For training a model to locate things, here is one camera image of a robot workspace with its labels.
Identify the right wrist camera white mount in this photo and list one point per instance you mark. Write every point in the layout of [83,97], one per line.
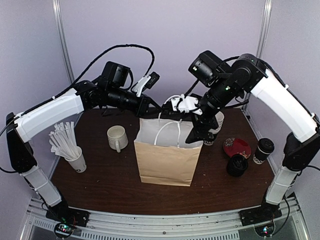
[179,105]

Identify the aluminium front rail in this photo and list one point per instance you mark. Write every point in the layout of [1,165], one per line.
[223,225]

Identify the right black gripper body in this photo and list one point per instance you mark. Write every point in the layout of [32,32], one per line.
[211,121]

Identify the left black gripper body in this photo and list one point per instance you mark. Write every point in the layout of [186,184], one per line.
[143,101]

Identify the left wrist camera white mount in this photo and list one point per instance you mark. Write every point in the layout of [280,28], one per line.
[146,82]

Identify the stack of paper cups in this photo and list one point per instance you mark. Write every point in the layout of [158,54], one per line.
[213,132]

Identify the bundle of wrapped straws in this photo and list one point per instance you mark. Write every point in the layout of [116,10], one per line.
[63,141]

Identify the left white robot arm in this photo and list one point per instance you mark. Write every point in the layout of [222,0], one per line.
[106,90]

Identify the left aluminium corner post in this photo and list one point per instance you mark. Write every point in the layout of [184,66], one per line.
[62,38]

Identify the red patterned plate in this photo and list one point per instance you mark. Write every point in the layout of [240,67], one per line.
[236,146]

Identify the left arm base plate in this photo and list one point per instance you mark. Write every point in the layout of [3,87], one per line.
[67,215]

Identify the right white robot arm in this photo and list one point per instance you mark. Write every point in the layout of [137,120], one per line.
[249,74]

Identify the brown paper takeout bag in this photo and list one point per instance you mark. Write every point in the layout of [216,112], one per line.
[162,154]

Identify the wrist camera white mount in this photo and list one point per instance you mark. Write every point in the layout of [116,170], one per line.
[146,82]
[179,105]

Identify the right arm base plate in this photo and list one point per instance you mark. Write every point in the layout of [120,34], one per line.
[264,213]

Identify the white cup holding straws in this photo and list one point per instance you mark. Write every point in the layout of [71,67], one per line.
[78,163]

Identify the stack of black lids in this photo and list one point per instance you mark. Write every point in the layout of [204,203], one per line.
[237,165]

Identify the clear glass pitcher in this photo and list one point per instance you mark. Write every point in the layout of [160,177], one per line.
[117,138]

